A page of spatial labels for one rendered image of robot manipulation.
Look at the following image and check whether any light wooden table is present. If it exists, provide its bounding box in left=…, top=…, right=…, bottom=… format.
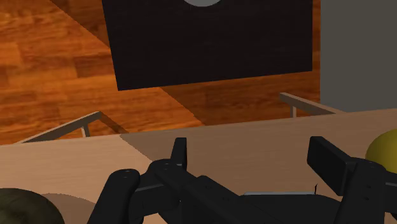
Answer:
left=0, top=92, right=397, bottom=224

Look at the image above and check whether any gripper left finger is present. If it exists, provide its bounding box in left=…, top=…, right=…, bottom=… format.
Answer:
left=87, top=137, right=267, bottom=224

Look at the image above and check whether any yellow-green round thing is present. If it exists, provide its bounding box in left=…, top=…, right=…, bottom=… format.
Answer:
left=365, top=129, right=397, bottom=174

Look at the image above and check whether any black robot stand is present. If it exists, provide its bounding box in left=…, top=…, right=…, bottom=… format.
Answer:
left=101, top=0, right=314, bottom=92

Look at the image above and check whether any dark olive round thing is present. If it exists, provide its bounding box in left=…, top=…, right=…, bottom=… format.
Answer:
left=0, top=187, right=66, bottom=224

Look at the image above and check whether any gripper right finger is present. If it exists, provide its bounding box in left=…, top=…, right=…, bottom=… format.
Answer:
left=306, top=136, right=397, bottom=224

